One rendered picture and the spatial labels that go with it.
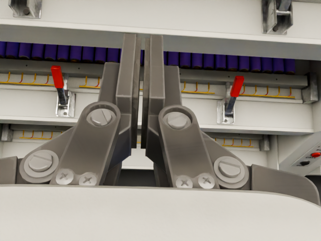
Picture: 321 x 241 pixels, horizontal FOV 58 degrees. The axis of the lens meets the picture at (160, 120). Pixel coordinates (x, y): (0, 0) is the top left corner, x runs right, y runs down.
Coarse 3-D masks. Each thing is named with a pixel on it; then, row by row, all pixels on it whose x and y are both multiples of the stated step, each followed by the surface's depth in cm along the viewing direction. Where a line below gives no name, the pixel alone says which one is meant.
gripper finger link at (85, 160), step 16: (96, 112) 9; (112, 112) 9; (80, 128) 8; (96, 128) 8; (112, 128) 9; (80, 144) 8; (96, 144) 8; (112, 144) 8; (64, 160) 8; (80, 160) 8; (96, 160) 8; (64, 176) 7; (80, 176) 7; (96, 176) 7; (112, 176) 10
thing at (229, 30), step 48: (0, 0) 30; (48, 0) 31; (96, 0) 31; (144, 0) 32; (192, 0) 32; (240, 0) 33; (144, 48) 35; (192, 48) 35; (240, 48) 34; (288, 48) 34
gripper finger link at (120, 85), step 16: (128, 48) 11; (112, 64) 12; (128, 64) 10; (112, 80) 11; (128, 80) 10; (112, 96) 10; (128, 96) 9; (128, 112) 10; (128, 128) 9; (48, 144) 9; (64, 144) 9; (128, 144) 10; (32, 160) 8; (48, 160) 8; (112, 160) 10; (32, 176) 8; (48, 176) 8
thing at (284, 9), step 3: (279, 0) 31; (282, 0) 30; (285, 0) 30; (288, 0) 30; (276, 3) 31; (279, 3) 30; (282, 3) 30; (285, 3) 30; (288, 3) 30; (279, 6) 30; (282, 6) 30; (285, 6) 30; (288, 6) 30; (279, 9) 30; (282, 9) 30; (285, 9) 30
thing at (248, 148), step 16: (0, 128) 62; (16, 128) 63; (32, 128) 63; (48, 128) 63; (64, 128) 63; (0, 144) 63; (16, 144) 64; (32, 144) 65; (224, 144) 68; (240, 144) 68; (256, 144) 68; (272, 144) 66; (128, 160) 66; (144, 160) 66; (256, 160) 68; (272, 160) 65
